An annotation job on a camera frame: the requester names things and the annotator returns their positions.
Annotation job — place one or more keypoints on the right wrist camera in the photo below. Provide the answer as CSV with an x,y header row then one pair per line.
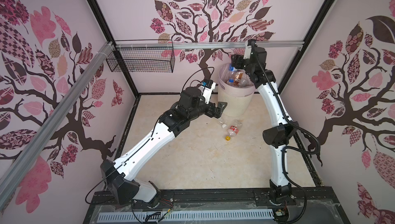
x,y
249,48

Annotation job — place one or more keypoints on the small bottle red label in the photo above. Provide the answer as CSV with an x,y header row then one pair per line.
x,y
233,129

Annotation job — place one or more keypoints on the white slotted cable duct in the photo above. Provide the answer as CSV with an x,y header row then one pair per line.
x,y
183,216

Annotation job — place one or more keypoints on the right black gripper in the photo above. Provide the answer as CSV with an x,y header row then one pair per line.
x,y
237,60

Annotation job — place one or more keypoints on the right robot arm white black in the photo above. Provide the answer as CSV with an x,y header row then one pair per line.
x,y
277,137

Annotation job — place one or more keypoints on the aluminium rail back wall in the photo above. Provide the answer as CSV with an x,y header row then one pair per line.
x,y
213,45

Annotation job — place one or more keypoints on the black base frame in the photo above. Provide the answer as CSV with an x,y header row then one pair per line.
x,y
316,205

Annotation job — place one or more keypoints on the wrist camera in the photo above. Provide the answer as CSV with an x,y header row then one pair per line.
x,y
249,48
192,97

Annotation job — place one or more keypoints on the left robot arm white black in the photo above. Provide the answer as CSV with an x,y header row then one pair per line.
x,y
120,175

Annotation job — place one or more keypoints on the black wire basket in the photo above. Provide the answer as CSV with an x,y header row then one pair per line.
x,y
148,56

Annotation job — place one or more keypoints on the brown coffee bottle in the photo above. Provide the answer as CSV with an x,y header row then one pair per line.
x,y
237,78

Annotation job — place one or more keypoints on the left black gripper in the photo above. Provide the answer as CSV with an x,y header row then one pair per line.
x,y
211,113

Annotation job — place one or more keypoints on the clear bottle red cap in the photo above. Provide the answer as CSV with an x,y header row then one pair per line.
x,y
244,83

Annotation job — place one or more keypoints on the blue label bottle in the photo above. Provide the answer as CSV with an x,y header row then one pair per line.
x,y
231,76

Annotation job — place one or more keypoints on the clear crushed bottle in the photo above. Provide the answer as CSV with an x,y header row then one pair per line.
x,y
222,123

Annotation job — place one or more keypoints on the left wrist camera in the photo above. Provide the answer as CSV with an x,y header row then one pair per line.
x,y
192,97

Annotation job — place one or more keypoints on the white bin with purple liner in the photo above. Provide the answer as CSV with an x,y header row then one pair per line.
x,y
238,99

